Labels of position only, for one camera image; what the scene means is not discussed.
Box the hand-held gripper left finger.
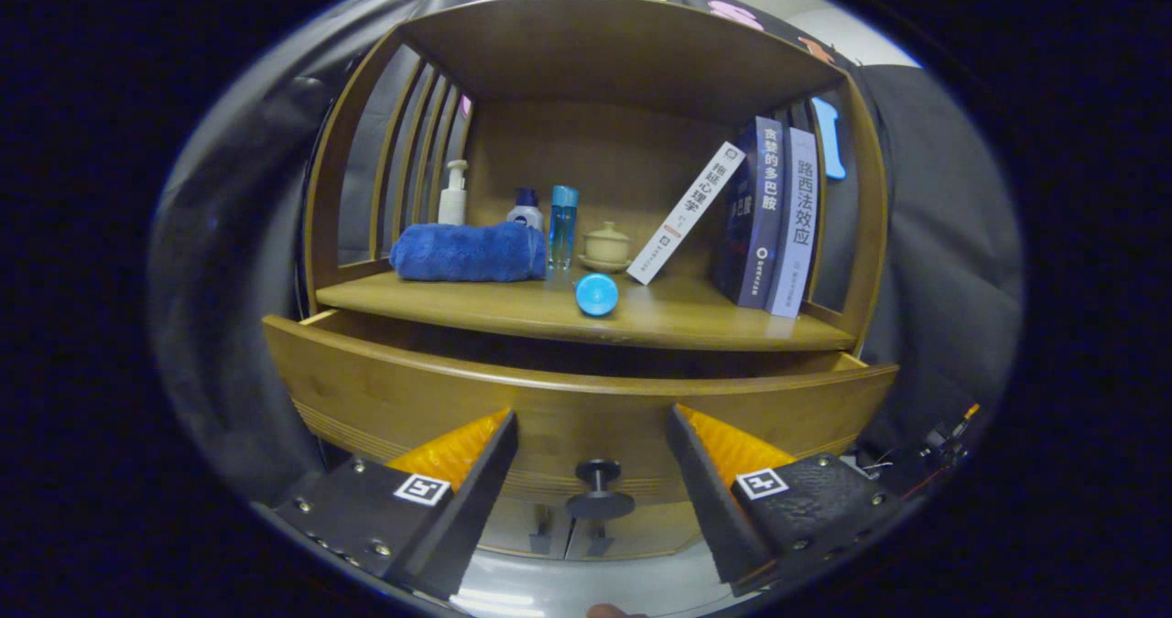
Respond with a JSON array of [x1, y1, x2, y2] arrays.
[[275, 407, 520, 601]]

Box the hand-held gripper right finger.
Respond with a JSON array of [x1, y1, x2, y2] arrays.
[[665, 404, 907, 598]]

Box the wooden drawer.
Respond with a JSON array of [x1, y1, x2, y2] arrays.
[[263, 311, 898, 523]]

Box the blue and white tube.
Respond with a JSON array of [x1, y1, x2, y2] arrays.
[[574, 273, 620, 318]]

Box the wooden cabinet door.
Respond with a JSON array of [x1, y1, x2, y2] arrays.
[[568, 499, 701, 562], [476, 494, 578, 559]]

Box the wooden countertop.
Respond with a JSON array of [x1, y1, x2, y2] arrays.
[[314, 270, 857, 353]]

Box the wooden cabinet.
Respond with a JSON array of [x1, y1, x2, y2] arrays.
[[263, 0, 898, 564]]

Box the rolled blue towel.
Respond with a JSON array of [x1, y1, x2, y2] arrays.
[[389, 222, 548, 283]]

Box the beige lidded teacup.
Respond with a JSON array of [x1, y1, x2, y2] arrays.
[[578, 222, 634, 275]]

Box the clear blue bottle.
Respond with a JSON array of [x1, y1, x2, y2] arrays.
[[548, 185, 580, 273]]

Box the dark blue book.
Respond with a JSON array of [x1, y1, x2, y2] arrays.
[[714, 116, 787, 310]]

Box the pale lavender book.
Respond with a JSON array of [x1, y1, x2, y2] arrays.
[[765, 126, 819, 319]]

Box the white bottle with blue cap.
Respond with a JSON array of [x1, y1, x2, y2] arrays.
[[506, 188, 545, 233]]

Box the white book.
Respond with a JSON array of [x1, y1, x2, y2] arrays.
[[626, 141, 746, 287]]

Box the white pump bottle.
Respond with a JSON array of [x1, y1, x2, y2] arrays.
[[438, 159, 469, 227]]

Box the tangle of cables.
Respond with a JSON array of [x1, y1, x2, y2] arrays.
[[856, 403, 982, 500]]

